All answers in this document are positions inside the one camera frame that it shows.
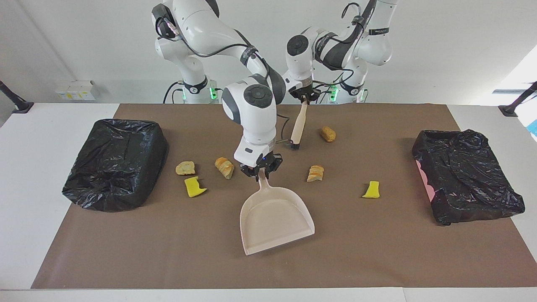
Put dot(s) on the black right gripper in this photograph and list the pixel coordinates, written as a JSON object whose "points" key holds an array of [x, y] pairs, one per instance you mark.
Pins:
{"points": [[262, 161]]}

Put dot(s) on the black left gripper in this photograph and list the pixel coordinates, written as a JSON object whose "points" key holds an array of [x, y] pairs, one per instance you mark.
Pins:
{"points": [[306, 91]]}

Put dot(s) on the beige hand brush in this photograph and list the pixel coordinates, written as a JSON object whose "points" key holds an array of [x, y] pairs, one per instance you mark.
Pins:
{"points": [[298, 126]]}

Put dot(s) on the sliced crusty bread piece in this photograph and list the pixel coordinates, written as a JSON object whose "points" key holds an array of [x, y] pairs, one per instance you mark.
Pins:
{"points": [[225, 167], [315, 173]]}

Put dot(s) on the brown round bread roll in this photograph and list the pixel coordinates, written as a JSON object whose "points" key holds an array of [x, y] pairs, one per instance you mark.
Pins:
{"points": [[327, 134]]}

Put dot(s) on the beige plastic dustpan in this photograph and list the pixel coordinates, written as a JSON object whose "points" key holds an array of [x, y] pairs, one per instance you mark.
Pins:
{"points": [[272, 222]]}

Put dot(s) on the notched yellow sponge piece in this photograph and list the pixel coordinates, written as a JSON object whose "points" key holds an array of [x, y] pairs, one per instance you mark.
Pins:
{"points": [[193, 188]]}

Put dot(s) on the pale bread chunk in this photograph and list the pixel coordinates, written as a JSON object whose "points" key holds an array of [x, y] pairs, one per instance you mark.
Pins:
{"points": [[185, 168]]}

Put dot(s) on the yellow and green sponge piece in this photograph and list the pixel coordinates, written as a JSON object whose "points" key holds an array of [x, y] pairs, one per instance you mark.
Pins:
{"points": [[371, 191]]}

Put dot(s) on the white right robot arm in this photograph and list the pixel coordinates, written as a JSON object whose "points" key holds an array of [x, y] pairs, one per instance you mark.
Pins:
{"points": [[251, 109]]}

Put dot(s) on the pink plastic bin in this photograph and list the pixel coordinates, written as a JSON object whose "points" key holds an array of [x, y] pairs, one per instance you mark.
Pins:
{"points": [[423, 180]]}

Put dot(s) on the black plastic trash bag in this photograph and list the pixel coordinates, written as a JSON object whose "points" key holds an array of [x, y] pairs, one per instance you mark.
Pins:
{"points": [[109, 167], [465, 176]]}

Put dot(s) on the brown paper table mat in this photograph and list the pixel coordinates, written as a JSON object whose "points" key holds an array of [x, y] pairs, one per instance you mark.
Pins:
{"points": [[268, 268]]}

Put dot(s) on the white boxes with yellow labels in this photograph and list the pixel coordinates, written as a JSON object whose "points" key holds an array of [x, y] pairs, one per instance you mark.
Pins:
{"points": [[75, 90]]}

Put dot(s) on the light blue box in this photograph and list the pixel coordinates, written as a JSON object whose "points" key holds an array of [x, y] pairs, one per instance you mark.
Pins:
{"points": [[534, 128]]}

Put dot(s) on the black camera stand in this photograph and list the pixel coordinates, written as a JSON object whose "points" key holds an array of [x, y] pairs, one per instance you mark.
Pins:
{"points": [[21, 107], [509, 110]]}

